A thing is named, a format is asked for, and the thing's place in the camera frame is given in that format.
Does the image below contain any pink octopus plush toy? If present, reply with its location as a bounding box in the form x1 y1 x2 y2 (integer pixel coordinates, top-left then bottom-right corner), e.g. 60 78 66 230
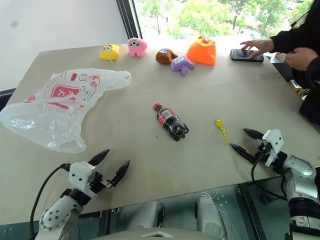
126 37 149 58

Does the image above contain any black table leg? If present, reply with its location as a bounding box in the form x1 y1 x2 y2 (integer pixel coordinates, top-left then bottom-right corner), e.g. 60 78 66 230
236 183 267 240

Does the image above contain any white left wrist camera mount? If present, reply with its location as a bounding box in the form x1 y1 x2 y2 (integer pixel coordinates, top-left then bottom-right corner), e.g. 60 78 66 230
68 161 97 195

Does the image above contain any person's right hand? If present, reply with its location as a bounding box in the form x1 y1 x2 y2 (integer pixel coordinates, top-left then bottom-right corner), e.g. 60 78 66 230
240 38 276 60

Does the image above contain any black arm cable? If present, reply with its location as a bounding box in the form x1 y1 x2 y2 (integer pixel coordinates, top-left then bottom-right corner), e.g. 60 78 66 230
29 162 72 240
250 151 289 202

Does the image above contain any small cola bottle red cap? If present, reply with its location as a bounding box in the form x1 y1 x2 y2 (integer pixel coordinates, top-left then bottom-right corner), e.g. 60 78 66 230
152 102 190 142

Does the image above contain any small yellow plastic stick toy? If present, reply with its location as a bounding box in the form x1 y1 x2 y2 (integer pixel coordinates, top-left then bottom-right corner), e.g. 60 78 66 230
214 119 231 145

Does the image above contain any dark window sill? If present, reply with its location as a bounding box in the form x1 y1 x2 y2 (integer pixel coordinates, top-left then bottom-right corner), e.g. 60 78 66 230
0 87 18 112

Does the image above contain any black smartphone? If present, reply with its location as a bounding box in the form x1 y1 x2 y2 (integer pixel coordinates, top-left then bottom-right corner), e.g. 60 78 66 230
229 48 265 63

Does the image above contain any purple plush toy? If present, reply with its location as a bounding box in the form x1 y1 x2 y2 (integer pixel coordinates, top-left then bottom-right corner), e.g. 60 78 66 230
170 55 196 77

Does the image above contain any grey rounded robot housing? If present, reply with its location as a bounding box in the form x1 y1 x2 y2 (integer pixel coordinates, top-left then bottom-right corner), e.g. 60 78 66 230
194 195 229 240
124 199 166 232

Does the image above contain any orange plush toy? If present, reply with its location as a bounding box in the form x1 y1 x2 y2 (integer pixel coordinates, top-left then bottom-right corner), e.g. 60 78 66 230
185 35 217 67

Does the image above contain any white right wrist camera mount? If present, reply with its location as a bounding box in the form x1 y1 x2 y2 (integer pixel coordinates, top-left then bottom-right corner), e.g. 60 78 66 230
261 128 285 168

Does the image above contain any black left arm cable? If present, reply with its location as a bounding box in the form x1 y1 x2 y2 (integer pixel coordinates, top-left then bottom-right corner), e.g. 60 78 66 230
29 162 72 240

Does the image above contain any brown plush toy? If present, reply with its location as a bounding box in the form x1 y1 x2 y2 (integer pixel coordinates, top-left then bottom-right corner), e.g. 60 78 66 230
155 48 179 67

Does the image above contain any dark window frame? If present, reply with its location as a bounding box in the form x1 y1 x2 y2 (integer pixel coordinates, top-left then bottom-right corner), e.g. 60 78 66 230
115 0 144 47

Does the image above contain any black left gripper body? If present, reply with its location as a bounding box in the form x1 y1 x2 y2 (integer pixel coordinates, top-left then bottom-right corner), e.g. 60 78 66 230
88 170 113 195

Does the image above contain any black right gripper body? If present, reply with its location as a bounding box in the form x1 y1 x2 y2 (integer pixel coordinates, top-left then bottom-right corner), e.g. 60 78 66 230
254 139 273 164

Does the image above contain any yellow square plush toy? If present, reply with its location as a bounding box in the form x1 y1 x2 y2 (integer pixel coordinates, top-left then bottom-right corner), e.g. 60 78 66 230
99 43 121 62

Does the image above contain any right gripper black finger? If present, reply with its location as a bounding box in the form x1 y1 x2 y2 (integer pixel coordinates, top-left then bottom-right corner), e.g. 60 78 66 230
242 128 265 141
229 142 257 165

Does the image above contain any person's black jacket torso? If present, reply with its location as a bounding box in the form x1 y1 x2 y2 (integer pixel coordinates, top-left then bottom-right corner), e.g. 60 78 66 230
289 0 320 130

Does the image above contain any person's left hand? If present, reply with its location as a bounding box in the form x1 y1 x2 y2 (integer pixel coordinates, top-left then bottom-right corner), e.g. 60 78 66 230
285 47 319 72

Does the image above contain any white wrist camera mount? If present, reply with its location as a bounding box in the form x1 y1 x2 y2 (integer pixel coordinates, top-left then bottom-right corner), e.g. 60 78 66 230
68 161 97 195
261 128 285 168

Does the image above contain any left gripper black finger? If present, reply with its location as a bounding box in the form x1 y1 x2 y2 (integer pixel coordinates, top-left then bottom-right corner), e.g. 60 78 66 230
110 160 131 188
88 149 111 167

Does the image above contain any white plastic bag red print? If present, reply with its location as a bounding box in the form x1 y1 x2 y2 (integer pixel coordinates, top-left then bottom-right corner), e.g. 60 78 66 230
0 67 133 154

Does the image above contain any small yellow box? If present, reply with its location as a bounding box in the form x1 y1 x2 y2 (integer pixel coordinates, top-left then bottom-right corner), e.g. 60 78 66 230
289 79 311 97

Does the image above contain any grey robot chest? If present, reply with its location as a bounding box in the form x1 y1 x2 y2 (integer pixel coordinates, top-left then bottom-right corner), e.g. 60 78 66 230
94 224 226 240

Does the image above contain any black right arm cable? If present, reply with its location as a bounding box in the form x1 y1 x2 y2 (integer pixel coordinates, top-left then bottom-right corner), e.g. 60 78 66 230
250 151 289 202

